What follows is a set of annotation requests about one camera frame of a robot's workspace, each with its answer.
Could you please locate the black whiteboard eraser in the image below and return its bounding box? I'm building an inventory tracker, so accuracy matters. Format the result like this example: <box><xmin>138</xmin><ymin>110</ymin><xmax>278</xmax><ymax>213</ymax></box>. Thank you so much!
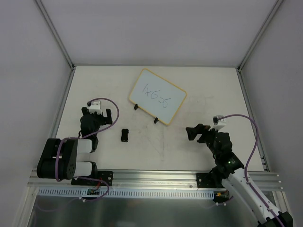
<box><xmin>121</xmin><ymin>129</ymin><xmax>129</xmax><ymax>142</ymax></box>

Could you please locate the yellow framed small whiteboard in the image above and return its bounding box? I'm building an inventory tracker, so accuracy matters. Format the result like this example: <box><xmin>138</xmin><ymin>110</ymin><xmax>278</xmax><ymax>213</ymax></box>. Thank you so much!
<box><xmin>129</xmin><ymin>69</ymin><xmax>187</xmax><ymax>125</ymax></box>

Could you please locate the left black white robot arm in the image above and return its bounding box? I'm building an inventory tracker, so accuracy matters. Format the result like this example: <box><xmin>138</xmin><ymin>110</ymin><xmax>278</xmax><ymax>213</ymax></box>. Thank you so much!
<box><xmin>36</xmin><ymin>107</ymin><xmax>113</xmax><ymax>180</ymax></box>

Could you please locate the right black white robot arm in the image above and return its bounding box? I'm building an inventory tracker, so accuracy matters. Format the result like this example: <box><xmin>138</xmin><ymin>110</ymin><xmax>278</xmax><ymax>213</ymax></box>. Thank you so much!
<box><xmin>186</xmin><ymin>124</ymin><xmax>294</xmax><ymax>227</ymax></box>

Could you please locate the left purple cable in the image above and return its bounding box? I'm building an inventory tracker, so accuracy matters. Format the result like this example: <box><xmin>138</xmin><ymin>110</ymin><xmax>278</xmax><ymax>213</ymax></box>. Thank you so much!
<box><xmin>54</xmin><ymin>97</ymin><xmax>120</xmax><ymax>182</ymax></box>

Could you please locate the purple cable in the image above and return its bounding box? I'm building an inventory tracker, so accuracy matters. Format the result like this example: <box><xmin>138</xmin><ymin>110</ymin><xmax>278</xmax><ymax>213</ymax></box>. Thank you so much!
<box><xmin>221</xmin><ymin>114</ymin><xmax>285</xmax><ymax>227</ymax></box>
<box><xmin>54</xmin><ymin>97</ymin><xmax>120</xmax><ymax>182</ymax></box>

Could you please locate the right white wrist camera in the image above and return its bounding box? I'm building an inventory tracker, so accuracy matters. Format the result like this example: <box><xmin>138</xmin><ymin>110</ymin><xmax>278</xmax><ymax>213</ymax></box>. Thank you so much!
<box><xmin>209</xmin><ymin>115</ymin><xmax>226</xmax><ymax>131</ymax></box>

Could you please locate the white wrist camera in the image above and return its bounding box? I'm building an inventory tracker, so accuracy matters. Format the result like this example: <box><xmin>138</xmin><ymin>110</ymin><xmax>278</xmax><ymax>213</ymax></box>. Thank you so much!
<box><xmin>209</xmin><ymin>115</ymin><xmax>226</xmax><ymax>131</ymax></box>
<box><xmin>87</xmin><ymin>100</ymin><xmax>102</xmax><ymax>114</ymax></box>

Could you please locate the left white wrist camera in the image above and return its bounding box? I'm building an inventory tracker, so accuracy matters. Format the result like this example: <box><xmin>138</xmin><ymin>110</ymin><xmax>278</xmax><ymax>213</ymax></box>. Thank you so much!
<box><xmin>87</xmin><ymin>100</ymin><xmax>102</xmax><ymax>114</ymax></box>

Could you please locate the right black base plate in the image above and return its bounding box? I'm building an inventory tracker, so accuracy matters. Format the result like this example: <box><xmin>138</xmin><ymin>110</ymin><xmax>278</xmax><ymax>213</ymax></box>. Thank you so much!
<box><xmin>196</xmin><ymin>173</ymin><xmax>223</xmax><ymax>188</ymax></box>

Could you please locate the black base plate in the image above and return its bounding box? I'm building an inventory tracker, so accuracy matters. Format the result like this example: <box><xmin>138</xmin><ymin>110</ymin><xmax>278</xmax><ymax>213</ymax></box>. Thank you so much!
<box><xmin>71</xmin><ymin>171</ymin><xmax>113</xmax><ymax>186</ymax></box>
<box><xmin>196</xmin><ymin>173</ymin><xmax>223</xmax><ymax>188</ymax></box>

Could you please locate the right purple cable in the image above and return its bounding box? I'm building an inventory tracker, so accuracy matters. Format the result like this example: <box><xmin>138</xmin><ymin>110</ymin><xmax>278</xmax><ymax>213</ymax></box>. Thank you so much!
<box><xmin>221</xmin><ymin>114</ymin><xmax>285</xmax><ymax>227</ymax></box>

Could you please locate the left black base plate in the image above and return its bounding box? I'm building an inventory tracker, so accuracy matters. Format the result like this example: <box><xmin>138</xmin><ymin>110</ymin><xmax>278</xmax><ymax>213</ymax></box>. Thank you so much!
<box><xmin>71</xmin><ymin>171</ymin><xmax>113</xmax><ymax>186</ymax></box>

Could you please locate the aluminium mounting rail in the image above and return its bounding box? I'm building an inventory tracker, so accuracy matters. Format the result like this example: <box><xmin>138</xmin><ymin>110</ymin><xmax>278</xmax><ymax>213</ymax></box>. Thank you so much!
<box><xmin>27</xmin><ymin>168</ymin><xmax>284</xmax><ymax>191</ymax></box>

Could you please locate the white slotted cable duct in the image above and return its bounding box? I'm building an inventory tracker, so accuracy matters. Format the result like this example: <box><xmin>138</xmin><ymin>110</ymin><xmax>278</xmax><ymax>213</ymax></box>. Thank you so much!
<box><xmin>37</xmin><ymin>187</ymin><xmax>215</xmax><ymax>200</ymax></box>

